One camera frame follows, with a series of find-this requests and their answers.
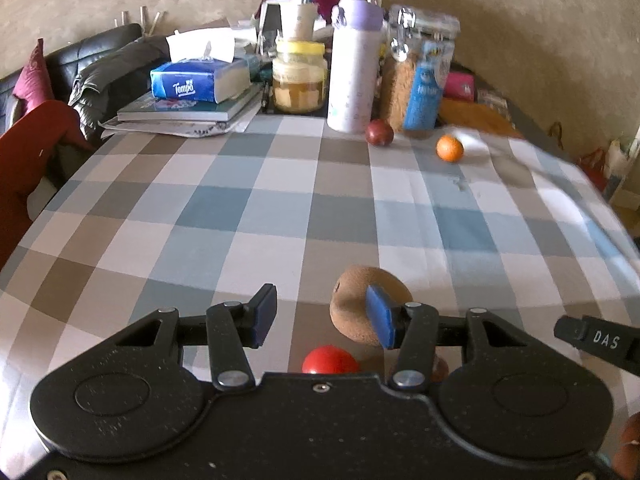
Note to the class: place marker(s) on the wooden cutting board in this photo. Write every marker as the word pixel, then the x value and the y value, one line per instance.
pixel 475 117

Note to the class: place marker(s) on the red shopping bag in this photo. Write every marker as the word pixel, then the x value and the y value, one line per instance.
pixel 592 165

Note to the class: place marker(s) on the brown kiwi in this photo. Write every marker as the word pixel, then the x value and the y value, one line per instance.
pixel 352 305

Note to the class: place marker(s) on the red tomato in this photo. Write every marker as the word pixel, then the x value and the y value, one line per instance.
pixel 330 361

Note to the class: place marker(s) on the blue tissue pack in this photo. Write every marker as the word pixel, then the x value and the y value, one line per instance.
pixel 200 82

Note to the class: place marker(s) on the black leather sofa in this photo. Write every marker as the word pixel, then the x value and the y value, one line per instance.
pixel 65 60

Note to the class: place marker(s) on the white shopping bag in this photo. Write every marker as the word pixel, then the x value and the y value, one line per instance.
pixel 617 170

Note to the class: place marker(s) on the checked tablecloth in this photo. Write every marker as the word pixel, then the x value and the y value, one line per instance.
pixel 250 210

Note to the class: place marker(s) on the magenta cushion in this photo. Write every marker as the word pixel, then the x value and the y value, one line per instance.
pixel 32 75

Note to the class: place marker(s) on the pink pouch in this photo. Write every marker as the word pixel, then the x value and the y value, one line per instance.
pixel 460 85

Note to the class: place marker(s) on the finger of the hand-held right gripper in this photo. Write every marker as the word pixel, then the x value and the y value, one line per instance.
pixel 600 342

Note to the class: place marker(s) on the orange mandarin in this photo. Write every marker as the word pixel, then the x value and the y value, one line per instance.
pixel 449 148

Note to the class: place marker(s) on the white tissue paper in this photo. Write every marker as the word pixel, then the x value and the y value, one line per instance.
pixel 200 47

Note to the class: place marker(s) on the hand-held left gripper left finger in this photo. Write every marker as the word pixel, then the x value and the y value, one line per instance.
pixel 265 316

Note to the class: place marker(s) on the stack of books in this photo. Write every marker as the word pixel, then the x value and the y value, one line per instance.
pixel 190 112

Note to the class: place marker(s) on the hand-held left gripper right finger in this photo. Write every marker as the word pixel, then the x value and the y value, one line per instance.
pixel 379 320

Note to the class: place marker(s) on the clear jar with blue label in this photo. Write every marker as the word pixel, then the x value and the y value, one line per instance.
pixel 417 72

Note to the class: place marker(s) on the white bottle with purple lid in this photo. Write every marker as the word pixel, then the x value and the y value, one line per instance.
pixel 354 67

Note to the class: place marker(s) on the glass jar with yellow lid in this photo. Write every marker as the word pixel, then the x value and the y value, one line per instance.
pixel 299 77

